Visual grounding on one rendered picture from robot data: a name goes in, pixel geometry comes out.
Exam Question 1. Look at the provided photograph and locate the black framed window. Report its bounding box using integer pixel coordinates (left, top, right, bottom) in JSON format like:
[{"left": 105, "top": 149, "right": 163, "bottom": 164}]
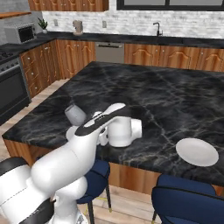
[{"left": 115, "top": 0, "right": 224, "bottom": 12}]

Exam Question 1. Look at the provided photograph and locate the wooden wall shelf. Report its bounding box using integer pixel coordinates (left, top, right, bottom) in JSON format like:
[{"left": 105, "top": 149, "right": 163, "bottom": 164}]
[{"left": 0, "top": 10, "right": 32, "bottom": 20}]

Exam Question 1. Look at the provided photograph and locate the wooden kitchen island base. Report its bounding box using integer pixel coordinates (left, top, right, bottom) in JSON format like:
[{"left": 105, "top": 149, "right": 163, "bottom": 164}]
[{"left": 3, "top": 137, "right": 224, "bottom": 197}]

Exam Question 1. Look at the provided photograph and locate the stainless steel dishwasher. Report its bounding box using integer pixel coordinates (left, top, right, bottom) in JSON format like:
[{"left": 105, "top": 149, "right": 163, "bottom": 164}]
[{"left": 94, "top": 41, "right": 126, "bottom": 65}]

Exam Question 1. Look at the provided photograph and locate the wooden wall cupboard run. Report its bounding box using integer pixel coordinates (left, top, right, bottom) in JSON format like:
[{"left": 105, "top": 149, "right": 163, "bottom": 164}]
[{"left": 27, "top": 0, "right": 110, "bottom": 13}]

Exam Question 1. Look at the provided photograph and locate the beige countertop appliance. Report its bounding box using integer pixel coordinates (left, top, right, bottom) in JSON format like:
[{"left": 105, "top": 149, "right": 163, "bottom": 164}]
[{"left": 72, "top": 19, "right": 85, "bottom": 37}]

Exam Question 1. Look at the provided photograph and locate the grey microwave oven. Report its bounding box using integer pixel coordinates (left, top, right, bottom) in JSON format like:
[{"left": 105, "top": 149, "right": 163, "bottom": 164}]
[{"left": 3, "top": 22, "right": 38, "bottom": 45}]

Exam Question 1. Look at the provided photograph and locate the white round plate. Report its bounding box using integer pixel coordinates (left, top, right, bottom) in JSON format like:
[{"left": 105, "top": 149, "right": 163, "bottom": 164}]
[{"left": 175, "top": 137, "right": 220, "bottom": 168}]

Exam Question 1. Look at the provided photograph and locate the wooden base cupboard run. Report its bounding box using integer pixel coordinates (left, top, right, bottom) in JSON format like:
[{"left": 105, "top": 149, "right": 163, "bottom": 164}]
[
  {"left": 123, "top": 43, "right": 224, "bottom": 74},
  {"left": 18, "top": 38, "right": 96, "bottom": 99}
]

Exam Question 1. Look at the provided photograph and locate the black sink tap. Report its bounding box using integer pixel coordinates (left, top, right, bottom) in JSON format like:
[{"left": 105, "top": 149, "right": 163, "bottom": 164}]
[{"left": 152, "top": 22, "right": 164, "bottom": 38}]

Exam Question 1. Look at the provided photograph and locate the black range oven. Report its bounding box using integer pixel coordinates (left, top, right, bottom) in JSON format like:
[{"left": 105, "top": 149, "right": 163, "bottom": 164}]
[{"left": 0, "top": 50, "right": 32, "bottom": 126}]

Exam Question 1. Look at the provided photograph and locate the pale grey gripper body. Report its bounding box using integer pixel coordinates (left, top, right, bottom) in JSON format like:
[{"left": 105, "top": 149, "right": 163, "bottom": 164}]
[{"left": 64, "top": 103, "right": 88, "bottom": 127}]

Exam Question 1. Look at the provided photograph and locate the green potted plant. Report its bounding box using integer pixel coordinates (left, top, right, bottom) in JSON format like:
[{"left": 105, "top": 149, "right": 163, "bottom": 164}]
[{"left": 37, "top": 17, "right": 49, "bottom": 35}]

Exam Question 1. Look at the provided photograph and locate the blue upholstered stool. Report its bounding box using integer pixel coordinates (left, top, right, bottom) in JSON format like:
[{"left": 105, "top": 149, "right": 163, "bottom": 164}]
[
  {"left": 76, "top": 158, "right": 113, "bottom": 224},
  {"left": 150, "top": 173, "right": 224, "bottom": 224}
]

